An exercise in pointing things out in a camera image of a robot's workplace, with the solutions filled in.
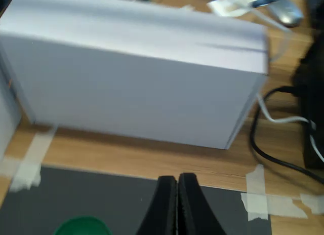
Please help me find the pale mouse cable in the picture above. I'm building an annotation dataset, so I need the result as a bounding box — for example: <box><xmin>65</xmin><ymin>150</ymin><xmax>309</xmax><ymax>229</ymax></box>
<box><xmin>252</xmin><ymin>7</ymin><xmax>293</xmax><ymax>63</ymax></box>

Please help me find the white paper card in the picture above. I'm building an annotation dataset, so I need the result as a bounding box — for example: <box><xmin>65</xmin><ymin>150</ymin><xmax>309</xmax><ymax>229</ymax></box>
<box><xmin>206</xmin><ymin>0</ymin><xmax>255</xmax><ymax>18</ymax></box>

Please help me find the black upright stand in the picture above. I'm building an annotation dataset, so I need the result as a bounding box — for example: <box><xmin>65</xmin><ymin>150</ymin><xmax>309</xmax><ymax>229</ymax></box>
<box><xmin>292</xmin><ymin>0</ymin><xmax>324</xmax><ymax>170</ymax></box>

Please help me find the thin white cable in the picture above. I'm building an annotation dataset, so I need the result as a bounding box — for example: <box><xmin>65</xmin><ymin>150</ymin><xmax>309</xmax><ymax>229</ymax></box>
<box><xmin>257</xmin><ymin>92</ymin><xmax>324</xmax><ymax>163</ymax></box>

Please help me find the silver computer mouse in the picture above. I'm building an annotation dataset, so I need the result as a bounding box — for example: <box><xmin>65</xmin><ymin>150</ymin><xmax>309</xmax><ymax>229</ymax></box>
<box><xmin>267</xmin><ymin>0</ymin><xmax>304</xmax><ymax>28</ymax></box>

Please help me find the thin black cable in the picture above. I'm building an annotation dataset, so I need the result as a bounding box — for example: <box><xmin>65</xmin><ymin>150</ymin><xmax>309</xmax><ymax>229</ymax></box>
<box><xmin>249</xmin><ymin>85</ymin><xmax>324</xmax><ymax>185</ymax></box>

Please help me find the large white box partition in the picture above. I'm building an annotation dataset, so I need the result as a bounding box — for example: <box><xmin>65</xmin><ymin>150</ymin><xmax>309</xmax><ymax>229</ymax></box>
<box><xmin>0</xmin><ymin>0</ymin><xmax>269</xmax><ymax>150</ymax></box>

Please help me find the white masking tape strip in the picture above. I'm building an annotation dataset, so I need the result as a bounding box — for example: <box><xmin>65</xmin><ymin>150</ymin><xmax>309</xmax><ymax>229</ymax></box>
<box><xmin>24</xmin><ymin>125</ymin><xmax>58</xmax><ymax>168</ymax></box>
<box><xmin>240</xmin><ymin>164</ymin><xmax>269</xmax><ymax>222</ymax></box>
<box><xmin>300</xmin><ymin>193</ymin><xmax>324</xmax><ymax>216</ymax></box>
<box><xmin>0</xmin><ymin>155</ymin><xmax>43</xmax><ymax>193</ymax></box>
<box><xmin>265</xmin><ymin>193</ymin><xmax>309</xmax><ymax>219</ymax></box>

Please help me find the round green lid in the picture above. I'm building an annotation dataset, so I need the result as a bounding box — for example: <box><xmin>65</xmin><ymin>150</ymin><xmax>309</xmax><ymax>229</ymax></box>
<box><xmin>52</xmin><ymin>216</ymin><xmax>112</xmax><ymax>235</ymax></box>

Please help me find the dark grey mat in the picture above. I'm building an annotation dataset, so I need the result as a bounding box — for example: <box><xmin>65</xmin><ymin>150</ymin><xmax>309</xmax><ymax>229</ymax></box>
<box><xmin>0</xmin><ymin>165</ymin><xmax>273</xmax><ymax>235</ymax></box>

